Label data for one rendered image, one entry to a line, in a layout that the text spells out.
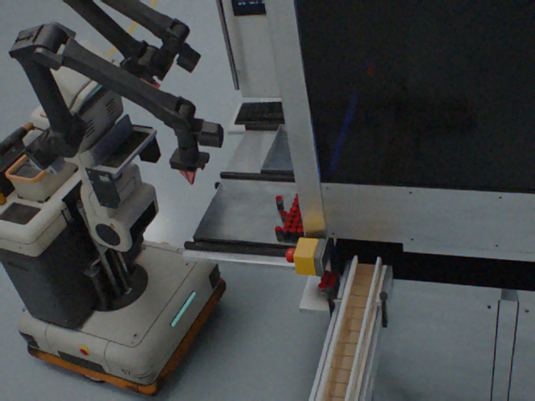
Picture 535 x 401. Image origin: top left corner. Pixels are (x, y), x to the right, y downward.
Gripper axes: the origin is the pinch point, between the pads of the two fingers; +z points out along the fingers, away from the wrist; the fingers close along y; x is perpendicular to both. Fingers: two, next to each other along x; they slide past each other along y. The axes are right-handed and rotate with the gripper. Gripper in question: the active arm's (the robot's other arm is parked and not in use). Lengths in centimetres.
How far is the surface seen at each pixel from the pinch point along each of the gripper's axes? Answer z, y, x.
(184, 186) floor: 119, -59, 124
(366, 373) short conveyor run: 6, 59, -48
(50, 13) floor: 152, -268, 346
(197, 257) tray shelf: 19.9, 4.0, -10.9
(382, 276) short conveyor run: 6, 58, -17
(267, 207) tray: 17.2, 19.2, 12.8
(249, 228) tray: 17.6, 16.1, 2.8
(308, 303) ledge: 14.0, 40.4, -24.4
